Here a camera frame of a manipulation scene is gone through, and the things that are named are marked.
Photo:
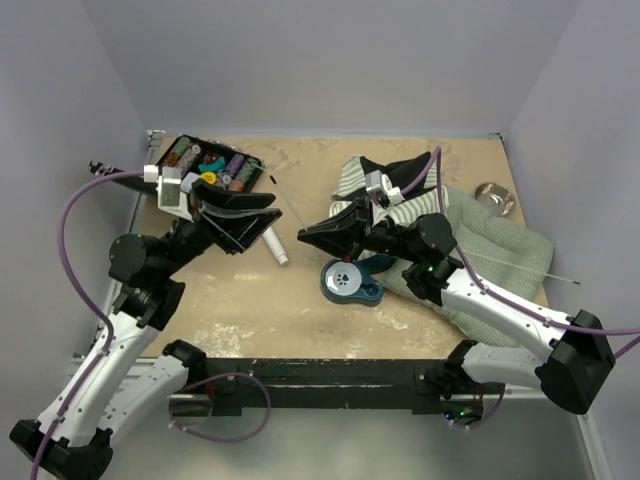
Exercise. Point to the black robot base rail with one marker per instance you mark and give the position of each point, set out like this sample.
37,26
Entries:
417,385

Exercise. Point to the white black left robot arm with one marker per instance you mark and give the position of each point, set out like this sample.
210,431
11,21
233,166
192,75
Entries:
76,435

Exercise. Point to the white toy microphone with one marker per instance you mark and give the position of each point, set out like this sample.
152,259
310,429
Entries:
275,247

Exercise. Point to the steel pet bowl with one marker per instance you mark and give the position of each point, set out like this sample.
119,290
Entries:
497,199

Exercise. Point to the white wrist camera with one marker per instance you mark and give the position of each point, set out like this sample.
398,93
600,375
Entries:
170,198
381,191

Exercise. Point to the yellow big blind button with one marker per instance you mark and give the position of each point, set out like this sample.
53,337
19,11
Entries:
209,177

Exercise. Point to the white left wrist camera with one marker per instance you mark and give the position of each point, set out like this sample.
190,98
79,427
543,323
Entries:
170,198

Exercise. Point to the teal dealer button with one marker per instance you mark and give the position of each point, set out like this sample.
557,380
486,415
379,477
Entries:
212,163

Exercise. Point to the green striped pet tent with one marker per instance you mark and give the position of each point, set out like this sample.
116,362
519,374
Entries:
411,185

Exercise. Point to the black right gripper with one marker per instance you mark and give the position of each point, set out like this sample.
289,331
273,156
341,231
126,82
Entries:
347,234

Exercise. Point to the teal pet bowl stand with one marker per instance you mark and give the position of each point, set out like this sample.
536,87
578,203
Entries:
346,283

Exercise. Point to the green yellow chip stack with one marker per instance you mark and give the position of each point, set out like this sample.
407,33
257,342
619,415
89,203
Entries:
181,145

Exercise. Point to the black poker chip case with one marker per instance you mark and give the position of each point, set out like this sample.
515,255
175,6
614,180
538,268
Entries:
188,164

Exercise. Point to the green checkered pet cushion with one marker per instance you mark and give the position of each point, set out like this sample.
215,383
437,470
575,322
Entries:
476,230

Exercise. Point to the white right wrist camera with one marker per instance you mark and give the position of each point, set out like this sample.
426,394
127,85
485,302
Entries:
381,191

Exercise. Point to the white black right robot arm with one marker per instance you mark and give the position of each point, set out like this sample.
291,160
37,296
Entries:
566,357

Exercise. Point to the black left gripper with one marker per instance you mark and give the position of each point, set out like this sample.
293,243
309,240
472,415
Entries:
235,220

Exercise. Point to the red poker chip stack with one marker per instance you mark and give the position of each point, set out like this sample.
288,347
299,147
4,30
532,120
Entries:
237,186

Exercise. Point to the purple poker chip stack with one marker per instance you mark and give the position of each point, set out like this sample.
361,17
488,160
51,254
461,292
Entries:
235,164

